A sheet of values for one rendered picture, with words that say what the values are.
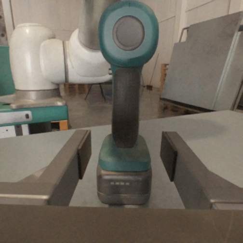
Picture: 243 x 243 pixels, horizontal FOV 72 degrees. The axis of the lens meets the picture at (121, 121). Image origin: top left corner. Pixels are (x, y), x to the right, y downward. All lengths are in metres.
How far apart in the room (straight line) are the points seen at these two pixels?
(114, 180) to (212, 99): 2.68
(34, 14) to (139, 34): 10.91
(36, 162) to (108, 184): 0.18
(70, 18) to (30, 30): 10.47
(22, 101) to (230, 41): 2.75
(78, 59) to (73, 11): 10.63
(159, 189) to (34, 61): 0.54
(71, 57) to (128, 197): 0.51
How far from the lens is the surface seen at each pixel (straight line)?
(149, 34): 0.18
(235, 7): 5.87
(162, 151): 0.16
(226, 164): 0.39
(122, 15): 0.18
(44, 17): 11.04
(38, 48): 0.66
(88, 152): 0.16
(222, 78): 2.90
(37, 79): 0.65
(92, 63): 0.61
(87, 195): 0.26
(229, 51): 2.94
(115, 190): 0.23
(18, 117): 0.68
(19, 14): 11.11
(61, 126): 2.43
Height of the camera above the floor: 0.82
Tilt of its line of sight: 17 degrees down
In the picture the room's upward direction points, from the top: 1 degrees clockwise
